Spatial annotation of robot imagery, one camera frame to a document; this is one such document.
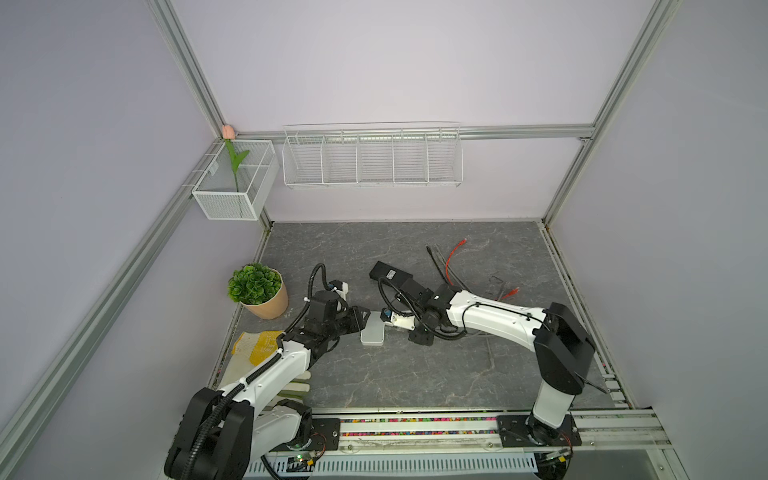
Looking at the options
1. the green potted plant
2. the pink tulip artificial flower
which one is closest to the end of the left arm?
the green potted plant

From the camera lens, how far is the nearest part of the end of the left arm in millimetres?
630

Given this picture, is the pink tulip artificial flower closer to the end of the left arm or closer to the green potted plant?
the green potted plant

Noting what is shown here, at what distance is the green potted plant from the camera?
0.86 m

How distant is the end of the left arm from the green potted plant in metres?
0.22
